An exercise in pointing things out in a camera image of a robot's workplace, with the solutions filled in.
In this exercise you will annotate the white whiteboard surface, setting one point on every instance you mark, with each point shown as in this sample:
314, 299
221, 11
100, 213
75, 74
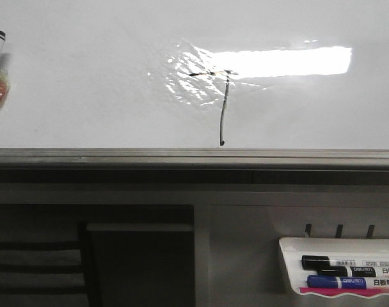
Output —
188, 74

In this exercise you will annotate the black metal hook left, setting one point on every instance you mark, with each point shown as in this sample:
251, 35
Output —
308, 230

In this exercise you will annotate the black metal hook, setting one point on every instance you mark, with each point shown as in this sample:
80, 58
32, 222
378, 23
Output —
308, 230
339, 229
370, 231

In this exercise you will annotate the black capped marker upper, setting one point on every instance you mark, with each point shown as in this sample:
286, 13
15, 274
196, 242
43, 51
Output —
314, 261

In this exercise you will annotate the black capped marker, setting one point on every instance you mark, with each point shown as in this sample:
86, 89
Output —
314, 261
354, 271

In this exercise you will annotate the black metal hook middle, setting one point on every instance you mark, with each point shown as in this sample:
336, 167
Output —
339, 229

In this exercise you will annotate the blue capped marker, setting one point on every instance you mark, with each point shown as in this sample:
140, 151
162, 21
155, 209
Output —
317, 281

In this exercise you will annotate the white plastic marker tray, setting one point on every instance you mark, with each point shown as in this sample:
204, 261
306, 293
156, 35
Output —
293, 248

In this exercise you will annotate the black capped marker middle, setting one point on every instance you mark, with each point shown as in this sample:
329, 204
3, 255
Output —
354, 271

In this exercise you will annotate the pink strip in tray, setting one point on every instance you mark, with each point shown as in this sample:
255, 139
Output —
333, 292

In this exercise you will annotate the black metal hook right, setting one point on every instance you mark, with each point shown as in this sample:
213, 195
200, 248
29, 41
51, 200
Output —
370, 231

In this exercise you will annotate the dark chair with slats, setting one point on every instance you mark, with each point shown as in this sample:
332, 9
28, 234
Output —
87, 268

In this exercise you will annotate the grey aluminium whiteboard frame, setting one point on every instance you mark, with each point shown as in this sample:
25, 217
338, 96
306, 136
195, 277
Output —
194, 166

